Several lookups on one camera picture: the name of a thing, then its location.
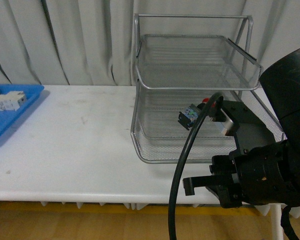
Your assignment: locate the red emergency stop button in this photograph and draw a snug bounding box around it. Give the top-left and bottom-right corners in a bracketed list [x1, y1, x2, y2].
[177, 98, 210, 131]

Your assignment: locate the blue plastic tray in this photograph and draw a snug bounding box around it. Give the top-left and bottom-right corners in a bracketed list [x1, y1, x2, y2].
[0, 84, 45, 137]

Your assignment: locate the white circuit breaker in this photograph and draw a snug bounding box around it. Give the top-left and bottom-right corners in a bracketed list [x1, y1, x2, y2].
[0, 91, 27, 111]

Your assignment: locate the white table leg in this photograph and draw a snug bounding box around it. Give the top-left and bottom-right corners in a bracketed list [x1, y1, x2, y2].
[270, 204, 284, 240]

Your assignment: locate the silver mesh rack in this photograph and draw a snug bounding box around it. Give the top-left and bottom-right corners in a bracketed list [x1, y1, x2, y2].
[131, 13, 285, 164]

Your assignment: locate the white curtain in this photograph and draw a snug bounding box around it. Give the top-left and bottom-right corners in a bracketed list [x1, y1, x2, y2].
[0, 0, 300, 86]

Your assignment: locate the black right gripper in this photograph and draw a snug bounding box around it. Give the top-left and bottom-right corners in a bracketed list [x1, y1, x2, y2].
[182, 142, 290, 209]

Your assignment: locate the black cable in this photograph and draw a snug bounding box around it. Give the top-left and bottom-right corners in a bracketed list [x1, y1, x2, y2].
[167, 91, 225, 240]

